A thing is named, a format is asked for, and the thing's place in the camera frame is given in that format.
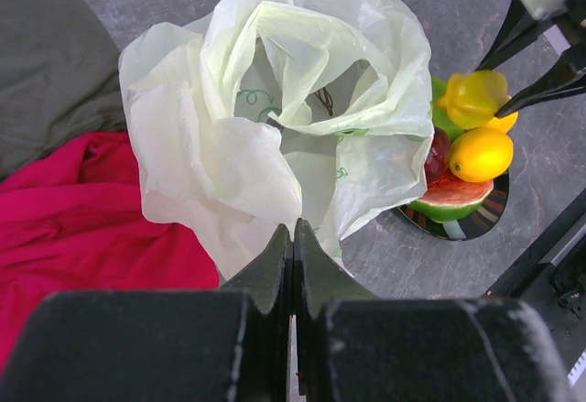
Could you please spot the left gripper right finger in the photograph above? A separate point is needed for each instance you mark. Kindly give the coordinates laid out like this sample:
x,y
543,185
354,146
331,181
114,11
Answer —
x,y
354,346

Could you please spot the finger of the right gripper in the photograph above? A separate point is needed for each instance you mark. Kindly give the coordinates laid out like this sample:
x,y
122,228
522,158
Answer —
x,y
565,79
518,31

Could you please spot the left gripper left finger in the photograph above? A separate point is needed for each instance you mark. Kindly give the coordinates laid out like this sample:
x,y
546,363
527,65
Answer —
x,y
227,344

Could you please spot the yellow fake starfruit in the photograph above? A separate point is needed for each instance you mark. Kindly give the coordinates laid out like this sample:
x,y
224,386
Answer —
x,y
472,100

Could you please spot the yellow fake fruit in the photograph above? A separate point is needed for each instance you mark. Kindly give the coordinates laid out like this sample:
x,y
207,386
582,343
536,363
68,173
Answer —
x,y
481,154

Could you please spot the green fake starfruit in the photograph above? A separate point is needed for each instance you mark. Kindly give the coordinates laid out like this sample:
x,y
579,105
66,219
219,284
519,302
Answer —
x,y
439,115

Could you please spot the dark red fake apple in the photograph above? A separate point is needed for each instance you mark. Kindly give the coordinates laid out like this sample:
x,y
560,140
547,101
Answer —
x,y
437,161

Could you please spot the fake watermelon slice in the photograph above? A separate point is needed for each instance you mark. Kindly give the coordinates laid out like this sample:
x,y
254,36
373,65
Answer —
x,y
451,199

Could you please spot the green avocado print plastic bag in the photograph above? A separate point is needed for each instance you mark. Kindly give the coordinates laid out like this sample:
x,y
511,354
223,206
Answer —
x,y
269,111

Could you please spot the brown rimmed ceramic plate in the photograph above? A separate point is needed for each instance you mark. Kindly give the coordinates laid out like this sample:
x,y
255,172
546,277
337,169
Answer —
x,y
474,225

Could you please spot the red cloth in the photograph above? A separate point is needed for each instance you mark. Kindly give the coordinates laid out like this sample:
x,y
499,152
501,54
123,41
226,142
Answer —
x,y
74,221

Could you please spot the olive green cloth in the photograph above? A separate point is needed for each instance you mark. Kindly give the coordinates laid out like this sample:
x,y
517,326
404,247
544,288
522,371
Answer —
x,y
59,78

